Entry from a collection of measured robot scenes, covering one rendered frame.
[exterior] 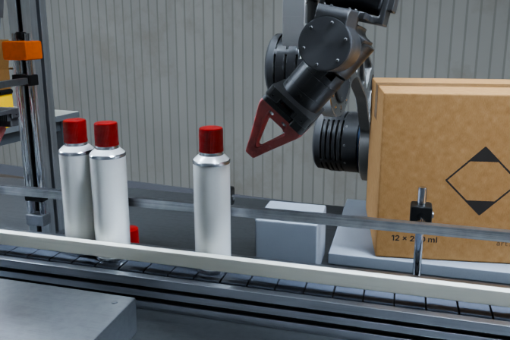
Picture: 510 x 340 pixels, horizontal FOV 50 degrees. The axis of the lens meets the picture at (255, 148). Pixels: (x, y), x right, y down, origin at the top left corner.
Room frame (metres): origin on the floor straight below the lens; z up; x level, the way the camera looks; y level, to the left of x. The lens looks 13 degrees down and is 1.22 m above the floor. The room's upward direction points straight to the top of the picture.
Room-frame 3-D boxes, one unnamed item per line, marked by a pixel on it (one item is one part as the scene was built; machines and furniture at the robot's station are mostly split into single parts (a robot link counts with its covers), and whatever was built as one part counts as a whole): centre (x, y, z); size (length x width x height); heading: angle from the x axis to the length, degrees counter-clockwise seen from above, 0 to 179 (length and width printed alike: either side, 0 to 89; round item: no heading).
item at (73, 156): (0.79, 0.27, 0.98); 0.05 x 0.05 x 0.20
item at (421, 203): (0.72, -0.23, 0.91); 0.07 x 0.03 x 0.17; 165
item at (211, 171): (0.73, 0.06, 0.98); 0.05 x 0.05 x 0.20
